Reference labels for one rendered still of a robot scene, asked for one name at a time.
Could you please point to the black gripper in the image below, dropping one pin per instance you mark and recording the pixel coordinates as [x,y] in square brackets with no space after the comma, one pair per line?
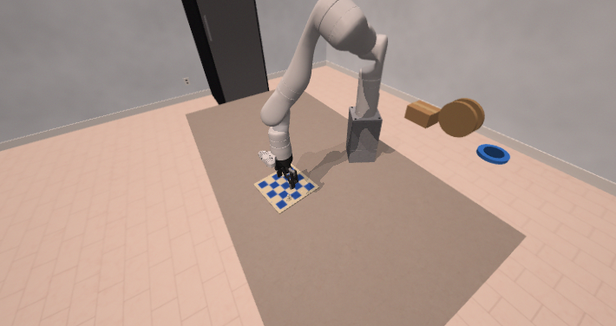
[284,166]

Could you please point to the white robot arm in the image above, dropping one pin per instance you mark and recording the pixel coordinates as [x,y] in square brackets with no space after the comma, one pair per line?
[344,26]

